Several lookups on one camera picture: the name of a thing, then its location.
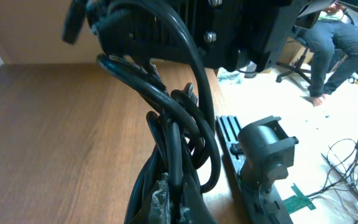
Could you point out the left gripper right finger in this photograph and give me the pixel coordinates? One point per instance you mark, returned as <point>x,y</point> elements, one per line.
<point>192,207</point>

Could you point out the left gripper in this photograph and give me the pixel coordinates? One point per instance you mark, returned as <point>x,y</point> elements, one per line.
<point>216,34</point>

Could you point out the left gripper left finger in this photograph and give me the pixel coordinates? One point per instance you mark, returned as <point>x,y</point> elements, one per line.
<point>158,205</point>

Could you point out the black cable small plug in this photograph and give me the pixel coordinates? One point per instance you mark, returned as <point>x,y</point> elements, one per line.
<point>174,75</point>

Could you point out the black USB cable blue plug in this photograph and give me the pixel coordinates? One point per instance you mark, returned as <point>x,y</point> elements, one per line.
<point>182,125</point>

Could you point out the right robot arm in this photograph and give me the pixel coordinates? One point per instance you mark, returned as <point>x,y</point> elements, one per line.
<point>268,152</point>

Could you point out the cardboard box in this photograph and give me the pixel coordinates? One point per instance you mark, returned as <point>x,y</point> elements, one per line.
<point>291,54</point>

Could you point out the black office chair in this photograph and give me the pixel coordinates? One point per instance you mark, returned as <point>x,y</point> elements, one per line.
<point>300,62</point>

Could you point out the seated person in jeans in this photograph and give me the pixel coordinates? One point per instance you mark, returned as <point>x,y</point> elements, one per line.
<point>328,34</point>

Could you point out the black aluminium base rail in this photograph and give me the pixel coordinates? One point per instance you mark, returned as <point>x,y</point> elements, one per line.
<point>228,128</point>

